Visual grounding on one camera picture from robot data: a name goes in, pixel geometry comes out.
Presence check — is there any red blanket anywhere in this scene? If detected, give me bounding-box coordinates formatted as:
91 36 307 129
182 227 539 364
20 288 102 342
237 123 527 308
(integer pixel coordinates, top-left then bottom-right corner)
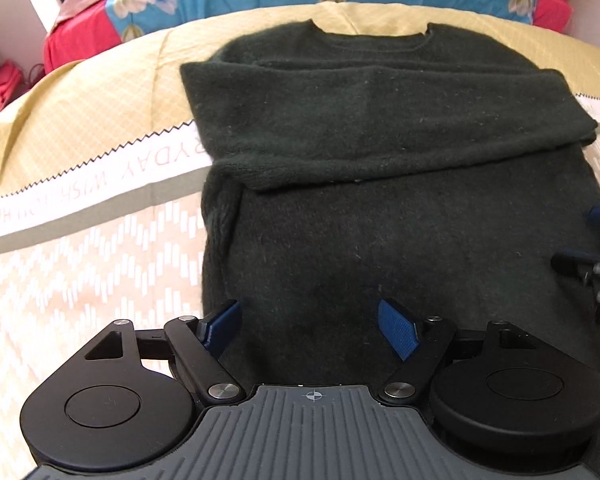
43 0 572 72

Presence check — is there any red bag on floor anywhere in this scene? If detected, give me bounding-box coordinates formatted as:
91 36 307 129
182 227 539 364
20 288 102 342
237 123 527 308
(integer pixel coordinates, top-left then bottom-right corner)
0 60 45 111

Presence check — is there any dark green knit sweater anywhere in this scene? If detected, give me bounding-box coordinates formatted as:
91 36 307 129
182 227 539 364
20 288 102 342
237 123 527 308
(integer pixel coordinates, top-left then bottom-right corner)
181 22 600 387

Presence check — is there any yellow patterned bed sheet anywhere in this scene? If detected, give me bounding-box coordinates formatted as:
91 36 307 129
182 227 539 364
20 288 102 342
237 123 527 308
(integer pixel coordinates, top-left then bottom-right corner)
0 2 600 479

